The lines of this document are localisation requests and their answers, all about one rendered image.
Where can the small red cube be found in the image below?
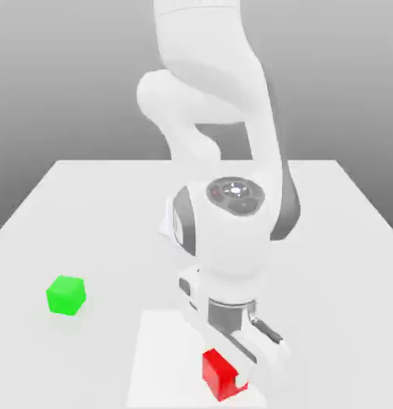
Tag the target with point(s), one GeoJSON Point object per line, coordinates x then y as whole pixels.
{"type": "Point", "coordinates": [217, 374]}

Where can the small green cube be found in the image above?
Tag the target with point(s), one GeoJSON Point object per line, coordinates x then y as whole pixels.
{"type": "Point", "coordinates": [65, 295]}

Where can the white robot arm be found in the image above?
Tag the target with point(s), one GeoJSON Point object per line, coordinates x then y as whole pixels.
{"type": "Point", "coordinates": [215, 223]}

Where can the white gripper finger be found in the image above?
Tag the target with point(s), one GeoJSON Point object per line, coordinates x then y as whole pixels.
{"type": "Point", "coordinates": [242, 379]}

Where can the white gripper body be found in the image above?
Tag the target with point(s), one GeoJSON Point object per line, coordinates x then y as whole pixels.
{"type": "Point", "coordinates": [266, 361]}

